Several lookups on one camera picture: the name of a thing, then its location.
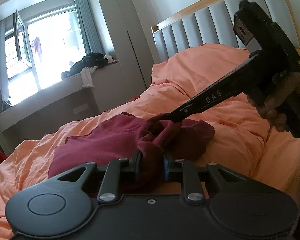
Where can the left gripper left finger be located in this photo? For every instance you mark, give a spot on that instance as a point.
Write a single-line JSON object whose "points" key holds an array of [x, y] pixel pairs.
{"points": [[118, 173]]}

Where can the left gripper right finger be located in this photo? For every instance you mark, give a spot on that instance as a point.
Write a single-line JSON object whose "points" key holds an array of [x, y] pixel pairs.
{"points": [[185, 173]]}

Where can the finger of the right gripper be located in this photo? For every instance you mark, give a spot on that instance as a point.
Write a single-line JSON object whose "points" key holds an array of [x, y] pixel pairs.
{"points": [[182, 112]]}

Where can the dark red shirt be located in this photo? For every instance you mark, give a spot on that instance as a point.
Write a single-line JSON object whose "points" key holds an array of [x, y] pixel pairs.
{"points": [[123, 135]]}

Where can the dark clothes pile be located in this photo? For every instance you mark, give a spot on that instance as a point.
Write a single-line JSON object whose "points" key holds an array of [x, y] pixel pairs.
{"points": [[91, 60]]}

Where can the right hand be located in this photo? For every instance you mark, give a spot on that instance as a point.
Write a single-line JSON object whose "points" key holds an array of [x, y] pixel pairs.
{"points": [[267, 110]]}

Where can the orange duvet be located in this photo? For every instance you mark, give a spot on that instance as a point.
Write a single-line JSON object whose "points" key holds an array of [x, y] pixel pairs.
{"points": [[34, 206]]}

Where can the grey padded headboard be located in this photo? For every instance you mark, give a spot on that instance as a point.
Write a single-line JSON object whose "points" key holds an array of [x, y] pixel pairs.
{"points": [[211, 21]]}

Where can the grey window bench desk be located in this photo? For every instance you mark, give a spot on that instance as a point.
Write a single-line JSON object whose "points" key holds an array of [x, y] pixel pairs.
{"points": [[66, 101]]}

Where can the white garment on ledge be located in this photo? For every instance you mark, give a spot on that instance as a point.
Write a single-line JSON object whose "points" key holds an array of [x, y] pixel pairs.
{"points": [[86, 77]]}

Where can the right grey-blue curtain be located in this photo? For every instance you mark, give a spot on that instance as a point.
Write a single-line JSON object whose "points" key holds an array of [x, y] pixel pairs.
{"points": [[90, 36]]}

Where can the grey-blue curtain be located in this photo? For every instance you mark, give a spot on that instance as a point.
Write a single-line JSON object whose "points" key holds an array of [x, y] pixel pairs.
{"points": [[4, 82], [90, 36]]}

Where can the tall grey wardrobe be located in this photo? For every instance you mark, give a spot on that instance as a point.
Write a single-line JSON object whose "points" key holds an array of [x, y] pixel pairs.
{"points": [[130, 44]]}

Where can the open window sash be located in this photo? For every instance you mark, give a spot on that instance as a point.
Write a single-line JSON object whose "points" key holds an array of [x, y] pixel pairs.
{"points": [[20, 40]]}

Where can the purple hanging garment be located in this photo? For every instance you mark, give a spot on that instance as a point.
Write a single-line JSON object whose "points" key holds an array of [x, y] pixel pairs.
{"points": [[36, 47]]}

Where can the left grey-blue curtain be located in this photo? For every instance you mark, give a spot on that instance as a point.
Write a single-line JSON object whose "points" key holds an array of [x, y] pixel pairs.
{"points": [[4, 82]]}

